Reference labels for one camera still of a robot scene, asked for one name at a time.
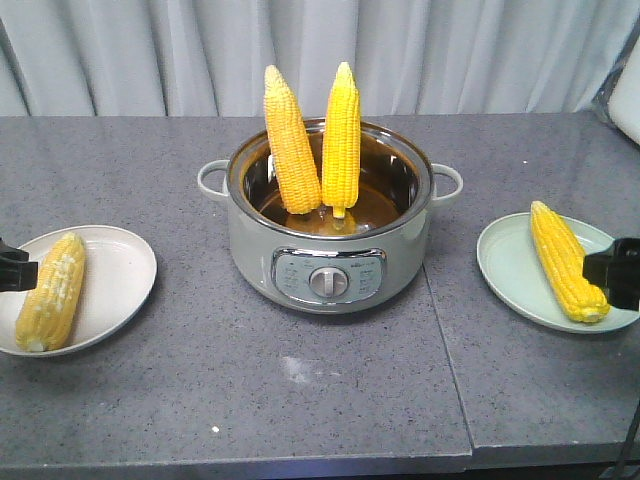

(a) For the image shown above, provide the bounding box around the green electric cooking pot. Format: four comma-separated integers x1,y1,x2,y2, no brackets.
197,122,464,314

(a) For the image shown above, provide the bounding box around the white round plate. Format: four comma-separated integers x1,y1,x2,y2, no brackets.
1,225,157,358

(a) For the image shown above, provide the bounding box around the pale yellow corn cob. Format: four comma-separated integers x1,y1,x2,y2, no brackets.
263,65,321,215

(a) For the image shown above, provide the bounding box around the pale corn cob with white patch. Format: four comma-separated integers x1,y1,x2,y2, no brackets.
15,232,87,353

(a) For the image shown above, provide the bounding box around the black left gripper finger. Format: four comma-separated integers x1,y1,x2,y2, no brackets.
0,240,38,292

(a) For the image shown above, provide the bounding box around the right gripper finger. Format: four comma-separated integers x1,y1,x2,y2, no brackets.
582,237,639,311

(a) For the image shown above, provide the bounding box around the white rice cooker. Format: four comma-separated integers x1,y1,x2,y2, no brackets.
608,46,640,144

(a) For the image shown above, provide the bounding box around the white curtain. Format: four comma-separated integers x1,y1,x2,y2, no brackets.
1,1,639,117

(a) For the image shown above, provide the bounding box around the green round plate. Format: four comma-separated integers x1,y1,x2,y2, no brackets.
476,212,639,334

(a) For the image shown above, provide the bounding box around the bright yellow corn cob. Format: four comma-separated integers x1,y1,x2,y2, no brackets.
530,200,611,323
322,62,361,219

